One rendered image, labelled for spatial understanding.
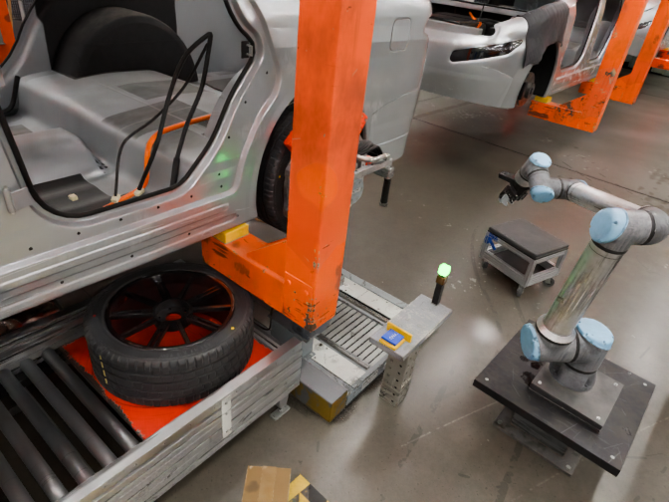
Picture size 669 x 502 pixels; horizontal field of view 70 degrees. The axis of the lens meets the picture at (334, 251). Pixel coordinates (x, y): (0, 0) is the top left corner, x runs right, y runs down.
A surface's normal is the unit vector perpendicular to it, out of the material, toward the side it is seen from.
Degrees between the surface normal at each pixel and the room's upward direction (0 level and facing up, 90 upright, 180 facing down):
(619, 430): 0
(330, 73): 90
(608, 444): 0
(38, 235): 91
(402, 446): 0
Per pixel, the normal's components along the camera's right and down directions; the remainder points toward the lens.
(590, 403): 0.09, -0.82
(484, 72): -0.10, 0.51
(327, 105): -0.63, 0.36
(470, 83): -0.29, 0.69
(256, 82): 0.77, 0.40
